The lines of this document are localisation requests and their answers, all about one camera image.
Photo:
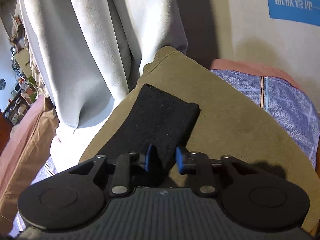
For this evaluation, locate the olive folded garment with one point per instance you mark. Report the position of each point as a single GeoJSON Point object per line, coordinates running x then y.
{"type": "Point", "coordinates": [229, 122]}

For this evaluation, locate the blue sign with characters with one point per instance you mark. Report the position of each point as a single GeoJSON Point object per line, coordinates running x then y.
{"type": "Point", "coordinates": [303, 11]}

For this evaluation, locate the black sock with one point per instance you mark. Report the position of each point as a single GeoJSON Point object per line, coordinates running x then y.
{"type": "Point", "coordinates": [157, 118]}

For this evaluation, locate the pink brown duvet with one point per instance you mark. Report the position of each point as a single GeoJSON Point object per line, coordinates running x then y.
{"type": "Point", "coordinates": [261, 205]}

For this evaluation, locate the light grey trousers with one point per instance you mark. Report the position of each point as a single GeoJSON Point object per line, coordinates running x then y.
{"type": "Point", "coordinates": [91, 53]}

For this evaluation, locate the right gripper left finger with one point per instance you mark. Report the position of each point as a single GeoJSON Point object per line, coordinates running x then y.
{"type": "Point", "coordinates": [117, 177]}

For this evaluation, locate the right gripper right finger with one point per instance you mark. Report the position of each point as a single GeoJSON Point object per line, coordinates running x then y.
{"type": "Point", "coordinates": [209, 176]}

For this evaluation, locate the blue checked bed sheet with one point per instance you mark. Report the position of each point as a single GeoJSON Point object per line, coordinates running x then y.
{"type": "Point", "coordinates": [285, 103]}

